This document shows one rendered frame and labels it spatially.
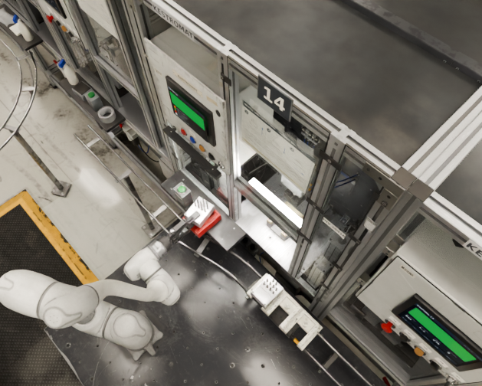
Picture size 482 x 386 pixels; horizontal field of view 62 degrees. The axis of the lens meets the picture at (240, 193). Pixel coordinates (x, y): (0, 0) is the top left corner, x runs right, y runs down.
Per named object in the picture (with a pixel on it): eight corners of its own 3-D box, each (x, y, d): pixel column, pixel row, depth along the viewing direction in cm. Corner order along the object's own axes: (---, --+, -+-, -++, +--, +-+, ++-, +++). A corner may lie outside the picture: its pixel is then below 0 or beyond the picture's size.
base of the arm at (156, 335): (140, 368, 197) (138, 367, 192) (114, 335, 204) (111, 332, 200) (169, 341, 203) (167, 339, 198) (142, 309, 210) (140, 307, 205)
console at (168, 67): (161, 122, 182) (137, 41, 142) (208, 89, 191) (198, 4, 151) (223, 179, 168) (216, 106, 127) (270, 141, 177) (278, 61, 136)
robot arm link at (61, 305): (103, 286, 141) (69, 275, 143) (71, 305, 124) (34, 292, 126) (95, 320, 143) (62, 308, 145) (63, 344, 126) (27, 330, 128)
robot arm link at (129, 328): (144, 354, 194) (133, 349, 175) (110, 342, 197) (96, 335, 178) (158, 322, 202) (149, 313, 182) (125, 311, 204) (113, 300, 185)
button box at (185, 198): (175, 198, 215) (172, 188, 205) (186, 190, 218) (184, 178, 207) (185, 208, 212) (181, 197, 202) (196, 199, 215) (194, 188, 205)
